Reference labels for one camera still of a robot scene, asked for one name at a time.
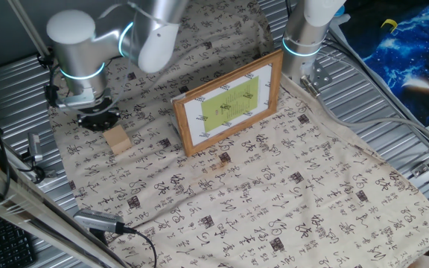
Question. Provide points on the grey metal pole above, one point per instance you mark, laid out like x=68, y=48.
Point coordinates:
x=28, y=28

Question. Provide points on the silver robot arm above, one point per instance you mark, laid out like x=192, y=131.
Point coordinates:
x=76, y=48

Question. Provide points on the small clamp-mounted camera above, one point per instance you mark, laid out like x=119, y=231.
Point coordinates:
x=35, y=145

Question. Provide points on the blue galaxy print mat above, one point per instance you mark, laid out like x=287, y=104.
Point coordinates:
x=404, y=56

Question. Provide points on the aluminium frame bar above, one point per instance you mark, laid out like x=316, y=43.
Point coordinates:
x=21, y=201

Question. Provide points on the grey depth camera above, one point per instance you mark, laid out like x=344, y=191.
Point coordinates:
x=99, y=220

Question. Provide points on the wooden picture frame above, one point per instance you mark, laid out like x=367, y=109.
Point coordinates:
x=229, y=104

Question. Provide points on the black pole clamp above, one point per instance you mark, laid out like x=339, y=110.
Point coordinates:
x=43, y=59

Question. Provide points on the silver base mounting plate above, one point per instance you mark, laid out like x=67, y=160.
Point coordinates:
x=317, y=76

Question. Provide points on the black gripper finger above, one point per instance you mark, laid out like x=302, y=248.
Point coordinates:
x=88, y=123
x=112, y=120

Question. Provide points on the beige calligraphy print cloth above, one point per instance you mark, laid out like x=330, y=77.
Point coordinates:
x=274, y=193

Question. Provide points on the black keyboard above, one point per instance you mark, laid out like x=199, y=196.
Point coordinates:
x=6, y=245

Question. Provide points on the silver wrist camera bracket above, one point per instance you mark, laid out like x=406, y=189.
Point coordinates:
x=78, y=101

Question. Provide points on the light wooden block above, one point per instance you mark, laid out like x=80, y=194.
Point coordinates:
x=117, y=139

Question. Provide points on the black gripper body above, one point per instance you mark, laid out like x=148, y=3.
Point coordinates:
x=99, y=113

